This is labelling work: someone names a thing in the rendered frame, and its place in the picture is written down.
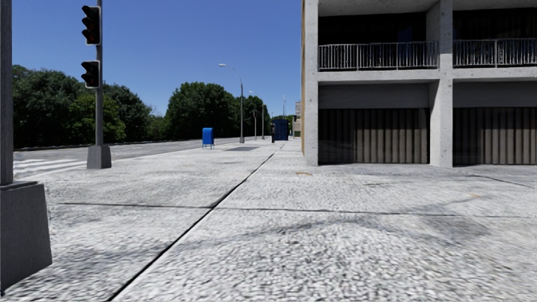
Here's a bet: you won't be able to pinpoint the pale concrete building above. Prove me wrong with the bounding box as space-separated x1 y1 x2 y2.
301 0 537 168

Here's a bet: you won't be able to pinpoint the blue booth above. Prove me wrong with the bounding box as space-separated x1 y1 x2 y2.
272 119 290 142

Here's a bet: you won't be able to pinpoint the pale stone building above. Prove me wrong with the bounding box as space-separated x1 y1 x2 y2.
293 101 303 138

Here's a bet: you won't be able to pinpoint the grey pole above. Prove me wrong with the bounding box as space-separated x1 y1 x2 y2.
0 0 97 293

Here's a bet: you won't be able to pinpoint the trees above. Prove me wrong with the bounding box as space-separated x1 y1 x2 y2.
11 64 168 150
163 81 272 140

